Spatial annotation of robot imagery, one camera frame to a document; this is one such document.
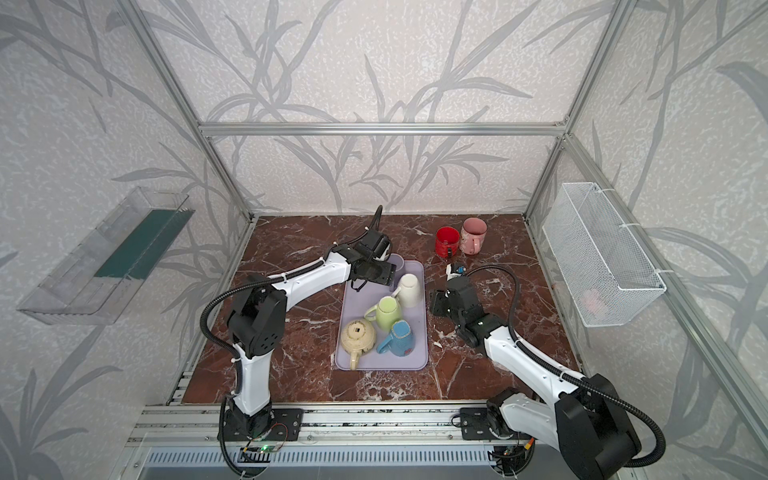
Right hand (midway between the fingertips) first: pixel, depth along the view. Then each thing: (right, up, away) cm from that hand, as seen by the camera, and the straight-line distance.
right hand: (436, 283), depth 87 cm
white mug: (-8, -3, +3) cm, 9 cm away
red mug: (+6, +12, +21) cm, 25 cm away
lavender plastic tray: (-25, -8, +7) cm, 27 cm away
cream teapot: (-22, -14, -7) cm, 27 cm away
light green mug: (-15, -8, -4) cm, 17 cm away
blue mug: (-11, -14, -7) cm, 19 cm away
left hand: (-14, +5, +8) cm, 17 cm away
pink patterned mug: (+14, +15, +15) cm, 25 cm away
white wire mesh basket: (+33, +5, -26) cm, 42 cm away
